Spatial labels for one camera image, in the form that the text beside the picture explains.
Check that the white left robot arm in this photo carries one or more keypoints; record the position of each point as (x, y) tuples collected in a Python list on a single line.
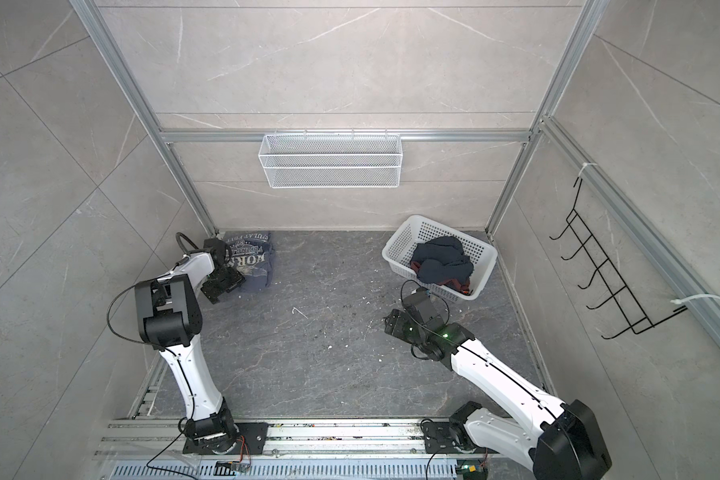
[(169, 319)]

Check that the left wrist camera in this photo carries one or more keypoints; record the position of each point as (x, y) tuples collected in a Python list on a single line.
[(218, 249)]

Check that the white cable tie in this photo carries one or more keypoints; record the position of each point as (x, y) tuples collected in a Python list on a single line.
[(700, 296)]

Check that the grey slotted cable duct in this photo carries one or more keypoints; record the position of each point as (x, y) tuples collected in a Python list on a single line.
[(298, 469)]

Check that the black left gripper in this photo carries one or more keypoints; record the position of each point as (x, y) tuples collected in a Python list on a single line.
[(213, 294)]

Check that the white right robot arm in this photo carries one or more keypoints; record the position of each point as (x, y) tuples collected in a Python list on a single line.
[(551, 438)]

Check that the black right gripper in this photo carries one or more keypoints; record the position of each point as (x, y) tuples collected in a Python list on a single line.
[(396, 323)]

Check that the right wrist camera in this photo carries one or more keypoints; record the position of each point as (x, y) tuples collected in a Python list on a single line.
[(422, 308)]

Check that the dark navy tank top pile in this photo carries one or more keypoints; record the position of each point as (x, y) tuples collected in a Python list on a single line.
[(445, 249)]

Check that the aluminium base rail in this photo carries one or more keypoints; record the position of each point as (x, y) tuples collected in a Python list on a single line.
[(158, 443)]

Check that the blue-grey tank top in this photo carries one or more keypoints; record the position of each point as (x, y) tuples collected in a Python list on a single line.
[(252, 255)]

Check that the red garment in basket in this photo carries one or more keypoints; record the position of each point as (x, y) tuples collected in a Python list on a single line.
[(455, 276)]

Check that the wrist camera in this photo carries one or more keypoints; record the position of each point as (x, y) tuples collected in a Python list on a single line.
[(422, 308), (218, 249)]

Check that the black wire hook rack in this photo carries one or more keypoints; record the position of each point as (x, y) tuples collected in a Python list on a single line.
[(605, 272)]

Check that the white wire mesh wall basket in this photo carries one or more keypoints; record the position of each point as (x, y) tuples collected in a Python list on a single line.
[(322, 161)]

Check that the white plastic laundry basket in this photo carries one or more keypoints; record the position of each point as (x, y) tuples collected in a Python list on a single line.
[(418, 229)]

